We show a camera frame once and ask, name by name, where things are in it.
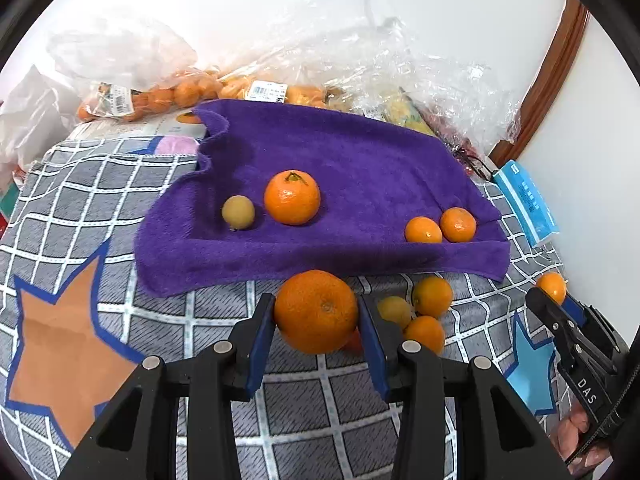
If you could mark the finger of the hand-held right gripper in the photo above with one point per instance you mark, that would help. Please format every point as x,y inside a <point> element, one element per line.
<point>555,325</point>
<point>575,310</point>

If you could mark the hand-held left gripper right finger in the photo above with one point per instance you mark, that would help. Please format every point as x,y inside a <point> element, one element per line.
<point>372,350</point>

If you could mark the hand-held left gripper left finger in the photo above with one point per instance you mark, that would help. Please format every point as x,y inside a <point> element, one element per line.
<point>260,345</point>

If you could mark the small orange citrus fruit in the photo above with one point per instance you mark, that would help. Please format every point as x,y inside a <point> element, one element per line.
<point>432,296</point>
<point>551,286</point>
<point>425,335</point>

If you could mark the yellow-green round fruit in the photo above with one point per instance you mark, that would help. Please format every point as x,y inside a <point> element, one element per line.
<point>395,310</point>
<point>238,212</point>

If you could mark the oval orange citrus fruit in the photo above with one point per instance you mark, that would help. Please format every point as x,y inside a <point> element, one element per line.
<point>422,230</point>

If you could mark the orange mandarin with stem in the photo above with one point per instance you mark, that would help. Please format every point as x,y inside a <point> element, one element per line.
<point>292,200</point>

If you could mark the bag of red fruits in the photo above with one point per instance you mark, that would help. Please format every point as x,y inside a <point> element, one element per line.
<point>450,135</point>

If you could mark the person's right hand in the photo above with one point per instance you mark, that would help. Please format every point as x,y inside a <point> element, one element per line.
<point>570,435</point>

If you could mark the grey checked star-print cloth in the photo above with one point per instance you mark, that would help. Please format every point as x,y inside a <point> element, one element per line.
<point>300,410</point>

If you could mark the blue tissue pack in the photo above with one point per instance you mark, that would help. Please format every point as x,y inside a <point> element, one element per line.
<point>530,205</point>

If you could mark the purple towel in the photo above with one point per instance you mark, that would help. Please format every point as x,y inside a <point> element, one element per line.
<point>360,175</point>

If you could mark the pink cloth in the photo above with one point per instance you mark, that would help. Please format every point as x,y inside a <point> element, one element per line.
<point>175,146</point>

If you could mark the yellow package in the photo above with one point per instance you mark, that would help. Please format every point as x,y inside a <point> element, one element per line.
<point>405,112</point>

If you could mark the white printed box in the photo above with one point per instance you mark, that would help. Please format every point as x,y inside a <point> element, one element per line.
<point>125,130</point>

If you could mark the clear bag of mandarins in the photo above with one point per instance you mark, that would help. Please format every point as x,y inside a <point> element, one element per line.
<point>165,95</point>
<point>305,95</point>

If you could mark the clear bag with grapes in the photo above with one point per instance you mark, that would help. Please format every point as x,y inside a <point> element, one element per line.
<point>400,50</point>

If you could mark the white plastic bag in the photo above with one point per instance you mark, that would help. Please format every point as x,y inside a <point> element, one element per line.
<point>30,110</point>

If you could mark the brown wooden door frame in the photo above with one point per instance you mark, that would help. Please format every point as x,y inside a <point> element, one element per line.
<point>550,70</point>

